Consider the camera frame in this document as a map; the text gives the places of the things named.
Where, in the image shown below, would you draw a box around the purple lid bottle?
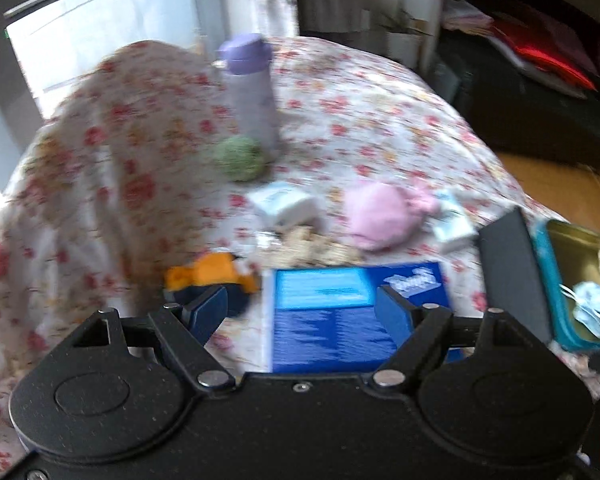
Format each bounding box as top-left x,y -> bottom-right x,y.
216,33 -> 282,154

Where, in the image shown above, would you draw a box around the window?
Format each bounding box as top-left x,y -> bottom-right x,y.
2,0 -> 227,107

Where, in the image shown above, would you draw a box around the light blue face mask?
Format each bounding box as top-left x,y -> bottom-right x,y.
560,280 -> 600,341

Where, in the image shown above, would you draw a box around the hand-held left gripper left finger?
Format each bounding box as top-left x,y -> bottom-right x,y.
67,284 -> 237,392

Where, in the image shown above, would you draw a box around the pink plush pouch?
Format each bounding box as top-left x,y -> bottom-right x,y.
341,180 -> 440,252

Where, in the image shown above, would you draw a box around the teal tin box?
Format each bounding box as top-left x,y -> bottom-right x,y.
530,219 -> 600,354

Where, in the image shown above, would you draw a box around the cardboard boxes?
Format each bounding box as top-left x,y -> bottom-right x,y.
295,0 -> 397,37

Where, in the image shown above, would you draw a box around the green fuzzy ball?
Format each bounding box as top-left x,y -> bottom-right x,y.
213,136 -> 269,183

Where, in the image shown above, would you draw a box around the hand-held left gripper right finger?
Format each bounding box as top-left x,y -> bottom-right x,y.
368,284 -> 532,392

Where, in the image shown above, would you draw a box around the floral bedsheet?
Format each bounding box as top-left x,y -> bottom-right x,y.
0,35 -> 600,476

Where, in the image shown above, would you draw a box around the blue printed box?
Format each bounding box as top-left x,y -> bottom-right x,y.
271,261 -> 464,374

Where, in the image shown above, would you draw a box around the dark sofa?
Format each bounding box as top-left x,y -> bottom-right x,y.
439,0 -> 600,163

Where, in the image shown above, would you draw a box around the red cloth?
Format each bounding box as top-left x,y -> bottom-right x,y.
495,19 -> 597,92

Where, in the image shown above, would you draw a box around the white tissue pack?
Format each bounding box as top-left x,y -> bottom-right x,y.
250,183 -> 322,234
432,190 -> 479,256

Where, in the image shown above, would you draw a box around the orange and navy plush toy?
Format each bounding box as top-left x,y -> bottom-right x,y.
164,252 -> 261,319

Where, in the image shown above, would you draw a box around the clear snack bag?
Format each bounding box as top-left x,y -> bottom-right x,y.
252,225 -> 367,269

